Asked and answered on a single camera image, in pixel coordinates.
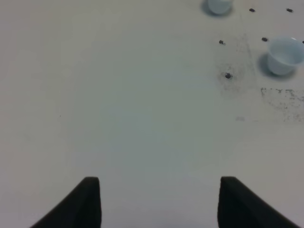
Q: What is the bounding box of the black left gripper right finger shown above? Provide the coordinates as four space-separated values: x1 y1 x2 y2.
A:
217 177 299 228

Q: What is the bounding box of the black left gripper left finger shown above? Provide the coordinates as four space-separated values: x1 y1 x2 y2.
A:
33 177 102 228

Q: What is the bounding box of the near blue porcelain teacup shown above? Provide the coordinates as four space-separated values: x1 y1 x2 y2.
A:
267 38 304 76

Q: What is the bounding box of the blue porcelain teacup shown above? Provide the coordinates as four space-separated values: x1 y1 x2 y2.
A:
207 0 233 15
267 38 304 76

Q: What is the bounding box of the far blue porcelain teacup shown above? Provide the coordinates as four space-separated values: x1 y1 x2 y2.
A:
207 0 233 15

